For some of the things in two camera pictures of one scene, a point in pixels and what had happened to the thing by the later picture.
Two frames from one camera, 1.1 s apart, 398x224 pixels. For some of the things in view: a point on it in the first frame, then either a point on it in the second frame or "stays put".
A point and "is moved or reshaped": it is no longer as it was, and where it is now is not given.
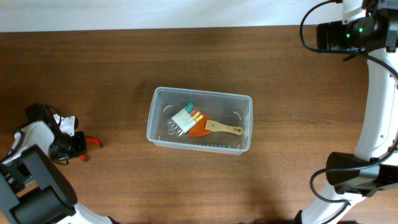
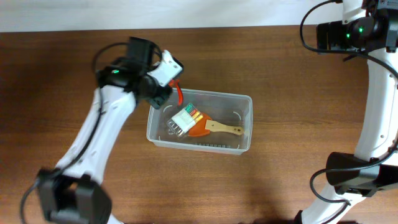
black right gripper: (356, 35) stays put
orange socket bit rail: (216, 145) stays put
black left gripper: (80, 147) → (159, 100)
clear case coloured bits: (186, 118) stays put
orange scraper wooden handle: (205, 124) stays put
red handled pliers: (84, 157) is moved or reshaped
